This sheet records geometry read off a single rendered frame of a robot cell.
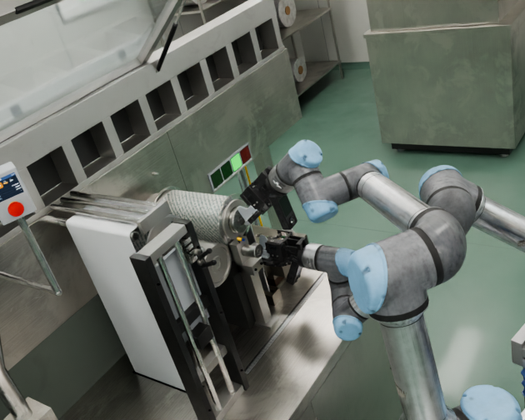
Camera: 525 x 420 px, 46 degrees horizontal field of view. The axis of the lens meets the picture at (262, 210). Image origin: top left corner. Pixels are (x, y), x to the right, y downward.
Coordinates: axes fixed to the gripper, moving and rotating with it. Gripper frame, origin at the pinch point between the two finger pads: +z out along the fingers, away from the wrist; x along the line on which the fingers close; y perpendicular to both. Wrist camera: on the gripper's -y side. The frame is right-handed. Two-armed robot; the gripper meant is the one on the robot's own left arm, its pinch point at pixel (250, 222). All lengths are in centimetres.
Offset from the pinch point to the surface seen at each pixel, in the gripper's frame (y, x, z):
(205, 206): 12.2, 4.6, 3.8
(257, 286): -14.7, 5.5, 11.8
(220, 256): -0.9, 11.1, 6.6
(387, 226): -61, -174, 120
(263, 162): 15, -76, 57
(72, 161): 46, 21, 10
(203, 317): -8.5, 34.1, -3.3
